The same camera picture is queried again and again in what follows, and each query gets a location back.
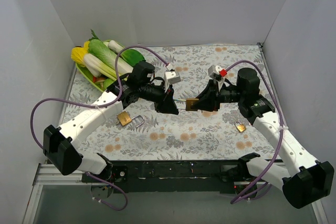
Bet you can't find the long shackle brass padlock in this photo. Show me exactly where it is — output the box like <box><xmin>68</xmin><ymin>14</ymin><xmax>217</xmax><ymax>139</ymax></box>
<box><xmin>173</xmin><ymin>98</ymin><xmax>199</xmax><ymax>111</ymax></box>

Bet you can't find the large brass padlock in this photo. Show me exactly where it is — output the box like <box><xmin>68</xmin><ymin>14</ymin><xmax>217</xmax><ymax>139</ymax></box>
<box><xmin>234</xmin><ymin>121</ymin><xmax>246</xmax><ymax>133</ymax></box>

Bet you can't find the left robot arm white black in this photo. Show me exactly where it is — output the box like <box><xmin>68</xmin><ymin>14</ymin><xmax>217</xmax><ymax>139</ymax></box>
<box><xmin>43</xmin><ymin>61</ymin><xmax>181</xmax><ymax>182</ymax></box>

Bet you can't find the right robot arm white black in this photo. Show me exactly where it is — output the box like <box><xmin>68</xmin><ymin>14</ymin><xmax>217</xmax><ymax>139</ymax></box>
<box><xmin>191</xmin><ymin>65</ymin><xmax>334</xmax><ymax>209</ymax></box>

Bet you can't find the small brass padlock open shackle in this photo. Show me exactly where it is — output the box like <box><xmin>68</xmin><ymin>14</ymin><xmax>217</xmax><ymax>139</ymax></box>
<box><xmin>117</xmin><ymin>111</ymin><xmax>145</xmax><ymax>129</ymax></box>

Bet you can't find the floral patterned table mat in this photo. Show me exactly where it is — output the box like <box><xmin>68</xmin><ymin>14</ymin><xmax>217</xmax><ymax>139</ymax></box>
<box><xmin>79</xmin><ymin>45</ymin><xmax>274</xmax><ymax>160</ymax></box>

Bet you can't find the bok choy dark green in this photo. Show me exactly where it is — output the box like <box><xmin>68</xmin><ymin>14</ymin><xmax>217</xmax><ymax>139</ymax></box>
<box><xmin>107</xmin><ymin>40</ymin><xmax>145</xmax><ymax>67</ymax></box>

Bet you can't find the green cabbage head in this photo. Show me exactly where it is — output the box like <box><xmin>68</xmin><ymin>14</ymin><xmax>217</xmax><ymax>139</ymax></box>
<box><xmin>103</xmin><ymin>78</ymin><xmax>115</xmax><ymax>90</ymax></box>

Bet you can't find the brown mushroom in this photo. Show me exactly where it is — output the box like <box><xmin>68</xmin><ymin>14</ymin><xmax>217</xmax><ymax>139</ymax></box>
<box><xmin>95</xmin><ymin>77</ymin><xmax>106</xmax><ymax>90</ymax></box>

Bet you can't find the celery stalk bunch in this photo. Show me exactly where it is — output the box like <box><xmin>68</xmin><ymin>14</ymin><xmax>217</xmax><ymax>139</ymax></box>
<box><xmin>83</xmin><ymin>54</ymin><xmax>117</xmax><ymax>80</ymax></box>

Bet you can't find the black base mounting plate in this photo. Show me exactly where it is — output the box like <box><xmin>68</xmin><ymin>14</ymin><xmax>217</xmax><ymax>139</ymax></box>
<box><xmin>81</xmin><ymin>153</ymin><xmax>271</xmax><ymax>194</ymax></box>

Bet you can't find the green plastic tray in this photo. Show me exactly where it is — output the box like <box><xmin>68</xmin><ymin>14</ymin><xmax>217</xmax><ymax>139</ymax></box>
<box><xmin>75</xmin><ymin>39</ymin><xmax>146</xmax><ymax>93</ymax></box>

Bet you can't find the napa cabbage green white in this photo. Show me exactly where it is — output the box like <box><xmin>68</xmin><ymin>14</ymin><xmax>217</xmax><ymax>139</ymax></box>
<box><xmin>88</xmin><ymin>39</ymin><xmax>133</xmax><ymax>74</ymax></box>

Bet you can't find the yellow corn leafy vegetable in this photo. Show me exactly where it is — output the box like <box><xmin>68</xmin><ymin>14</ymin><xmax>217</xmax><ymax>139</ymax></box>
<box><xmin>71</xmin><ymin>41</ymin><xmax>90</xmax><ymax>67</ymax></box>

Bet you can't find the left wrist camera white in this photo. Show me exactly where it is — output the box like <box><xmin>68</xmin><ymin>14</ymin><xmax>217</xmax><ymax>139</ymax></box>
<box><xmin>163</xmin><ymin>63</ymin><xmax>181</xmax><ymax>92</ymax></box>

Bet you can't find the right wrist camera grey red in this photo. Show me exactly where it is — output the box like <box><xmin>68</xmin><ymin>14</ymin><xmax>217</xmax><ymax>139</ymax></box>
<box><xmin>208</xmin><ymin>65</ymin><xmax>227</xmax><ymax>91</ymax></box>

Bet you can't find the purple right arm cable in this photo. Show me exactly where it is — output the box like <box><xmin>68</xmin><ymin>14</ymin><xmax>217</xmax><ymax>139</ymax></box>
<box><xmin>223</xmin><ymin>60</ymin><xmax>286</xmax><ymax>205</ymax></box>

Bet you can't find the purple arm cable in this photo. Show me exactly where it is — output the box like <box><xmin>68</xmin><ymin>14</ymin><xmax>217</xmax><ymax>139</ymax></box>
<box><xmin>223</xmin><ymin>60</ymin><xmax>286</xmax><ymax>205</ymax></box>
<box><xmin>30</xmin><ymin>45</ymin><xmax>171</xmax><ymax>211</ymax></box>

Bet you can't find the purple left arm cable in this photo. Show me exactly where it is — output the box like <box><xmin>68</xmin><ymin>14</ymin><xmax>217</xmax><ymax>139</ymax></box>
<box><xmin>30</xmin><ymin>45</ymin><xmax>171</xmax><ymax>211</ymax></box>

